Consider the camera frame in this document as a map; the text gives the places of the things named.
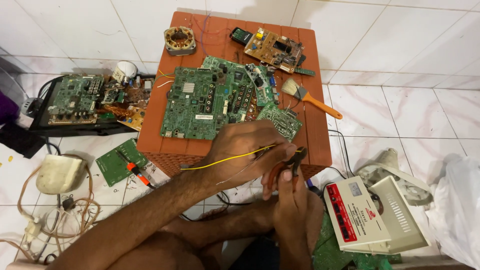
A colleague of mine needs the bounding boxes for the person's left hand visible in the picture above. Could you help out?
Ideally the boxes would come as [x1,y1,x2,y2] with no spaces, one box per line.
[203,120,299,188]

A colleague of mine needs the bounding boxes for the person's right hand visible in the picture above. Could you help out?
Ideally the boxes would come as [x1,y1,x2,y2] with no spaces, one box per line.
[261,168,315,241]

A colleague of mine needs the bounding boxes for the red-handled pliers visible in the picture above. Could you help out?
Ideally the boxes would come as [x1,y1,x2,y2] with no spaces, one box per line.
[267,146,308,192]

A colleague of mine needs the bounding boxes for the thin grey wire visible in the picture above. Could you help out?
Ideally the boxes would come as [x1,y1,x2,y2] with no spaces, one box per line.
[215,152,265,186]

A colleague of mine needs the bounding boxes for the thin yellow wire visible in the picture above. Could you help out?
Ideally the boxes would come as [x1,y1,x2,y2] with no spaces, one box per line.
[181,144,304,172]

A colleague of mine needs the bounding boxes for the small green striped circuit board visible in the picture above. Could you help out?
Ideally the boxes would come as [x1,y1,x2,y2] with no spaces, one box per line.
[256,102,303,143]

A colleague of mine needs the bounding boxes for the narrow green circuit board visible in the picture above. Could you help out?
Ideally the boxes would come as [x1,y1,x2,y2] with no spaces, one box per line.
[244,63,279,107]

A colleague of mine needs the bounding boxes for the green circuit board with connectors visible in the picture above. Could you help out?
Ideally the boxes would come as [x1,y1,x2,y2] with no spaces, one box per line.
[202,55,280,124]

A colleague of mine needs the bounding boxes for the large green main circuit board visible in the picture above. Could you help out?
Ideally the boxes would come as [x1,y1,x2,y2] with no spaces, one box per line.
[160,67,241,141]

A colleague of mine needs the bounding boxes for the brown circuit board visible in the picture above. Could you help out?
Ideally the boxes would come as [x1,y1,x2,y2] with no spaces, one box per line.
[244,27,305,74]

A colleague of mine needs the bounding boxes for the person's bare legs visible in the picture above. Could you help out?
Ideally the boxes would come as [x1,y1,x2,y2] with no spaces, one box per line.
[107,191,325,270]

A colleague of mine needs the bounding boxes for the white voltage stabilizer red panel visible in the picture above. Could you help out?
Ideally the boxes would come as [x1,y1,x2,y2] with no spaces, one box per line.
[323,175,431,255]

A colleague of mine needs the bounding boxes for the brown plastic stool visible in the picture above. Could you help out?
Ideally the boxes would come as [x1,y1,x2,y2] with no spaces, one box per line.
[136,11,333,179]

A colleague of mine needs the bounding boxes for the person's dark shorts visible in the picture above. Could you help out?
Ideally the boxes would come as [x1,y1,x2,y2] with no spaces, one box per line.
[229,236,281,270]

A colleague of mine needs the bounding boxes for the black rectangular module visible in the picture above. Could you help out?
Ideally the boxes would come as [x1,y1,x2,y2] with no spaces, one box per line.
[229,27,254,47]

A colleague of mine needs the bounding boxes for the white plastic fan housing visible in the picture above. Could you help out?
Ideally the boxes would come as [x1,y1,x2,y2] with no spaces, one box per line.
[355,148,434,206]

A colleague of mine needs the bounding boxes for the copper wound motor stator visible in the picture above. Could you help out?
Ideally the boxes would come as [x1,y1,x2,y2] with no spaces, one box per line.
[164,26,197,56]

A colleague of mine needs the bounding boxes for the orange and black screwdriver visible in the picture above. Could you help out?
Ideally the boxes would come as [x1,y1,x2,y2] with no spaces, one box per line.
[115,150,157,189]

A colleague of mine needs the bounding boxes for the heap of electronic parts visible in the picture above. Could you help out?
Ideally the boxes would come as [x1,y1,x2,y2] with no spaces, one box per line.
[98,73,156,132]

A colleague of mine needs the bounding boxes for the plain green circuit board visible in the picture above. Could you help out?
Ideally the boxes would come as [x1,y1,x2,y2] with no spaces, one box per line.
[95,138,149,187]

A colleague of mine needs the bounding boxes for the white round plastic part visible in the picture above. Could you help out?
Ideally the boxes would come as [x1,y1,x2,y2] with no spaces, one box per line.
[112,61,139,85]

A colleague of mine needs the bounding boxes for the white plastic bag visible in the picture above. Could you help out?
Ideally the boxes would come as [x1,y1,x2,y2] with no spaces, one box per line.
[425,153,480,269]

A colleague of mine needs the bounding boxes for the green circuit board with sockets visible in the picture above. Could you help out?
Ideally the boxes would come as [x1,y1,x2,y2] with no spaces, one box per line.
[47,74,105,125]

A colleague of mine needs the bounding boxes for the dirty white plastic box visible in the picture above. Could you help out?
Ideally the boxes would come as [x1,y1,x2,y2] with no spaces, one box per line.
[36,154,88,195]

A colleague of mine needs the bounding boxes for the black flat monitor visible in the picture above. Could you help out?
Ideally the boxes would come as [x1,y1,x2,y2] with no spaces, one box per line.
[29,74,151,137]

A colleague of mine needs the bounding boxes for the white power plug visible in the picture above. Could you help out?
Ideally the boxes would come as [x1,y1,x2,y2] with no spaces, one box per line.
[22,215,46,242]

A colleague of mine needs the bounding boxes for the black cloth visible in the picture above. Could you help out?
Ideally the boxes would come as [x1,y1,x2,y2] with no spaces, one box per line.
[0,122,47,159]

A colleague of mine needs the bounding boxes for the purple cloth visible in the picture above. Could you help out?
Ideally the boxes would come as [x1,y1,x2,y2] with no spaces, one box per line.
[0,90,20,125]

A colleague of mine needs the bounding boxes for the paint brush with orange handle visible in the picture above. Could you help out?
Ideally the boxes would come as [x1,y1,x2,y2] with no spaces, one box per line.
[281,77,343,120]

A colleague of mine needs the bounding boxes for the black cable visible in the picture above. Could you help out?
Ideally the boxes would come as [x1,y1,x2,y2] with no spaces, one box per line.
[328,129,355,180]

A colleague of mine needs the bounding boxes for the red wire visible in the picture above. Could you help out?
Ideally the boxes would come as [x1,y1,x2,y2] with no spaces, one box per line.
[193,15,235,47]

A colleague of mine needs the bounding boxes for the purple wire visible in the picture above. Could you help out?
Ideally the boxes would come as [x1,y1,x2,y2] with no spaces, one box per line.
[200,14,212,57]

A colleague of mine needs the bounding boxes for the tangle of brown cables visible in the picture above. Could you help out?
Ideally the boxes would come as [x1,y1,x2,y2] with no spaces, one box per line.
[0,154,102,263]

